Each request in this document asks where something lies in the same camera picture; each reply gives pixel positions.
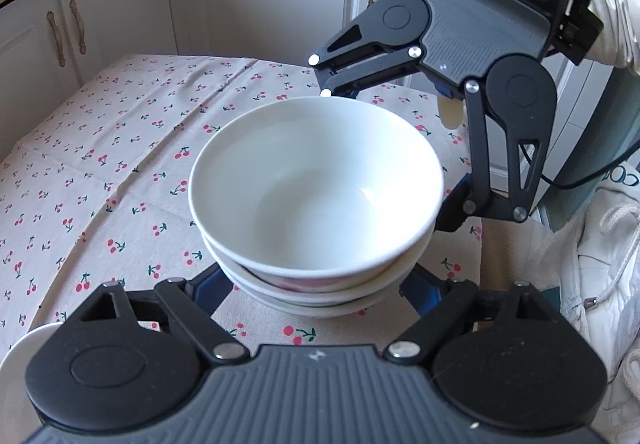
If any person's right hand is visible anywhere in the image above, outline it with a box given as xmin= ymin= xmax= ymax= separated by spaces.
xmin=438 ymin=94 xmax=466 ymax=130

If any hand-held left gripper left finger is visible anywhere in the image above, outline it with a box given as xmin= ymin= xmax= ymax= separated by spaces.
xmin=75 ymin=264 xmax=251 ymax=365

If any cherry print tablecloth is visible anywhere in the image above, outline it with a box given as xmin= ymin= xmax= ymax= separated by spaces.
xmin=0 ymin=54 xmax=487 ymax=361

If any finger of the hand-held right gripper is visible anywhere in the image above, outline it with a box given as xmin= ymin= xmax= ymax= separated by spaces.
xmin=435 ymin=81 xmax=547 ymax=233
xmin=307 ymin=16 xmax=425 ymax=99

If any person's white jacket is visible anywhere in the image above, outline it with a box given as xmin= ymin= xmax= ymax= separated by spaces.
xmin=542 ymin=169 xmax=640 ymax=444

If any person's right forearm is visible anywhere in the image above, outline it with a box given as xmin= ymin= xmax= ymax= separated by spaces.
xmin=582 ymin=0 xmax=640 ymax=77

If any white floral plate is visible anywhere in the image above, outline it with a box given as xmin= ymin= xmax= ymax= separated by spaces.
xmin=7 ymin=323 xmax=59 ymax=366

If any black cable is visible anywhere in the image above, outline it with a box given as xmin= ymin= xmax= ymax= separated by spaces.
xmin=519 ymin=143 xmax=634 ymax=191

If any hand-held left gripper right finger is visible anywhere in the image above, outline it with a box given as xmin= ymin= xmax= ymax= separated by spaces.
xmin=384 ymin=264 xmax=568 ymax=365

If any white bowl pink print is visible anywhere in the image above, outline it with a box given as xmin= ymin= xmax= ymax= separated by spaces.
xmin=219 ymin=259 xmax=419 ymax=320
xmin=188 ymin=97 xmax=446 ymax=279
xmin=200 ymin=224 xmax=434 ymax=296

